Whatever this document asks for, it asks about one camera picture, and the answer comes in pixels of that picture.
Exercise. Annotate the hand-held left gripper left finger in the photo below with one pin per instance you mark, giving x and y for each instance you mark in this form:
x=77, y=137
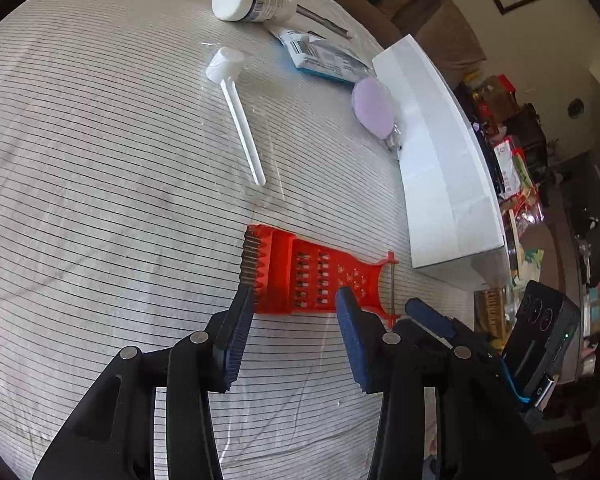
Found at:
x=235, y=340

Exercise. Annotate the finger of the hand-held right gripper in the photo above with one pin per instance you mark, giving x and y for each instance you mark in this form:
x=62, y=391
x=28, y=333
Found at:
x=430, y=317

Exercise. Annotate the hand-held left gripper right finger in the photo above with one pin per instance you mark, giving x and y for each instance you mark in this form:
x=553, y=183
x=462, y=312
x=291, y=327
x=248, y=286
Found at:
x=360, y=345

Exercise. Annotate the red plastic grater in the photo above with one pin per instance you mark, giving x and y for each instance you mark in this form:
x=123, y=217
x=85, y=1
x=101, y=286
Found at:
x=305, y=275

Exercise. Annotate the white foam box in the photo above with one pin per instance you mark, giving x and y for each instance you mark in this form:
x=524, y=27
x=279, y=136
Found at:
x=440, y=160

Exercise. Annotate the white striped desktop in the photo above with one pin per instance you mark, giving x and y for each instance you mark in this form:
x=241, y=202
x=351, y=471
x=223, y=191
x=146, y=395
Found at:
x=105, y=160

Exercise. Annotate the gold box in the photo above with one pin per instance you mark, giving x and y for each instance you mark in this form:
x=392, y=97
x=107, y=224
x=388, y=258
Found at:
x=490, y=310

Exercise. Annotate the pile of assorted packets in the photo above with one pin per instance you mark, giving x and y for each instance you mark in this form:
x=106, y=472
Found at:
x=505, y=160

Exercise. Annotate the white pump in plastic wrap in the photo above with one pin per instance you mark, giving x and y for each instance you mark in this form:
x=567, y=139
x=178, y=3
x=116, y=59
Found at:
x=237, y=110

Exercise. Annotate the blue and white packet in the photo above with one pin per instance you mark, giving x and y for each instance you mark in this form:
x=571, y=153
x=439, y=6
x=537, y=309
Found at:
x=325, y=57

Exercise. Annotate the brown sofa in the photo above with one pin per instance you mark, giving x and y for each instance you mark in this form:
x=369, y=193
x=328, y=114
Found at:
x=430, y=15

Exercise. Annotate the white plastic bottle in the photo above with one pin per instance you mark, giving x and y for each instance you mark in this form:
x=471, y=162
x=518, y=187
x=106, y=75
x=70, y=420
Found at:
x=245, y=2

